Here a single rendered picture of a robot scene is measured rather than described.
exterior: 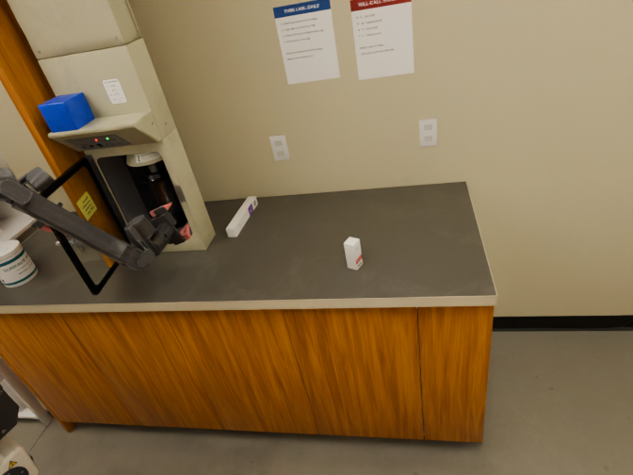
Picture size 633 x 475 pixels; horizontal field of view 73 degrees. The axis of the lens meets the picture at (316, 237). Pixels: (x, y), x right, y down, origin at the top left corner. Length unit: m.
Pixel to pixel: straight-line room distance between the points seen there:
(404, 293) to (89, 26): 1.23
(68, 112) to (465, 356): 1.51
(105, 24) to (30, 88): 0.36
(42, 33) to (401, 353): 1.54
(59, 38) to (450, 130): 1.40
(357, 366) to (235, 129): 1.11
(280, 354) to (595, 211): 1.46
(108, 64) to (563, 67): 1.54
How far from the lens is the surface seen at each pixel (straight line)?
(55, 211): 1.31
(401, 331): 1.49
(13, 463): 1.67
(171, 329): 1.73
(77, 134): 1.59
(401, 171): 1.91
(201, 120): 1.99
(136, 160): 1.69
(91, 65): 1.60
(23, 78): 1.72
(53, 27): 1.63
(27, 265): 2.10
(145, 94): 1.54
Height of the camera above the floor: 1.86
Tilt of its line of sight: 34 degrees down
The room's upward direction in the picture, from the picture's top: 12 degrees counter-clockwise
